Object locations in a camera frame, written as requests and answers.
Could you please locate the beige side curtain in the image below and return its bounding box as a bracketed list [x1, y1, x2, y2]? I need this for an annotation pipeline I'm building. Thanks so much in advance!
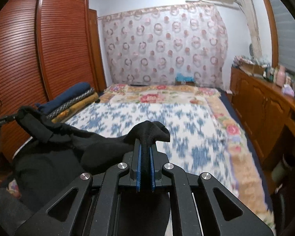
[241, 0, 262, 59]

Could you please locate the purple tissue pack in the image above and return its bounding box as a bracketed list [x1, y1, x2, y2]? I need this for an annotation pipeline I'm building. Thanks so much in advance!
[281, 84, 295, 98]

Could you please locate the pink thermos jug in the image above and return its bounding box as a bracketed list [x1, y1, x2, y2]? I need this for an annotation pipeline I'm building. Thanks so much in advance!
[276, 65, 286, 87]

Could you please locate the wooden sideboard cabinet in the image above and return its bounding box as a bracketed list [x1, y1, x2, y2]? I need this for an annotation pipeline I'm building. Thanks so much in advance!
[230, 68, 295, 171]

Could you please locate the grey window roller blind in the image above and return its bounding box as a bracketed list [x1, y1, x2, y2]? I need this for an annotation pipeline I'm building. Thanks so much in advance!
[270, 0, 295, 72]

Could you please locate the folded mustard yellow garment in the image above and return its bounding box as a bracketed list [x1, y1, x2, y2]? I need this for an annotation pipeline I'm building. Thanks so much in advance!
[51, 96, 98, 123]

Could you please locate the brown louvered wooden wardrobe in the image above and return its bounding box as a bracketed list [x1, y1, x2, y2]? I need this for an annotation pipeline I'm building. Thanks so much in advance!
[0, 0, 108, 163]

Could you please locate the small round desk fan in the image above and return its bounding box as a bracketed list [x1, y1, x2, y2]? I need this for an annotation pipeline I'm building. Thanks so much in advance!
[249, 43, 254, 57]

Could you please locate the folded navy blue garment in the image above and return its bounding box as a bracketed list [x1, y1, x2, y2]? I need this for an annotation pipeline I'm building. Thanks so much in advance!
[35, 82, 94, 115]

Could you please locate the cardboard box on cabinet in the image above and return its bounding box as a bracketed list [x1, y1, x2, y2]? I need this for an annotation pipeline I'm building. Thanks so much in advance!
[239, 62, 265, 77]

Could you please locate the black printed t-shirt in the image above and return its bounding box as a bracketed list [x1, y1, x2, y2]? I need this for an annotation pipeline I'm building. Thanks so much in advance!
[13, 105, 172, 236]

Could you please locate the pink circle patterned curtain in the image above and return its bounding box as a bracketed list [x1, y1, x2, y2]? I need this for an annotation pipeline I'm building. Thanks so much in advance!
[101, 3, 228, 88]

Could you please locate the folded patterned dark garment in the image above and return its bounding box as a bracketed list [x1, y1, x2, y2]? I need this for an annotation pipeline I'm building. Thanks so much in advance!
[46, 87, 99, 119]

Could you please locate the floral bed quilt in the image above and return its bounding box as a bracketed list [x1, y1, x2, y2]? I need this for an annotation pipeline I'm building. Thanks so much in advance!
[5, 83, 277, 236]

